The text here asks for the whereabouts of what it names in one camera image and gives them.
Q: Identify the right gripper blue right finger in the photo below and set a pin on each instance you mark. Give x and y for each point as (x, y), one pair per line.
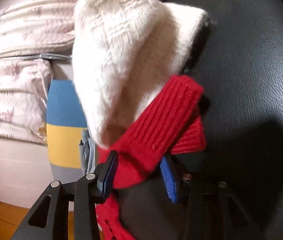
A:
(172, 173)

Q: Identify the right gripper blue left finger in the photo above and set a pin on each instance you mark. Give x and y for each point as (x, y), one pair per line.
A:
(106, 177)

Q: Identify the red knit sweater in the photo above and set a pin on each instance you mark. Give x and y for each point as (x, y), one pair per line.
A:
(138, 208)

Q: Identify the light grey blue hoodie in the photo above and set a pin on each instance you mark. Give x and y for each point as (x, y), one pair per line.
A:
(88, 152)

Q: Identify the grey yellow blue chair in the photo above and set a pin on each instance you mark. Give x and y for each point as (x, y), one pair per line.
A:
(65, 122)

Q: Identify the floral curtain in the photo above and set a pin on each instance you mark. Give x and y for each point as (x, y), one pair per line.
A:
(32, 34)

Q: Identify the cream knit sweater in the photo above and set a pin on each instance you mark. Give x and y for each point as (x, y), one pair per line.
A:
(123, 54)

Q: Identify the black leather cushion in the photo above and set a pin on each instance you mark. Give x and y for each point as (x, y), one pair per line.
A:
(239, 63)

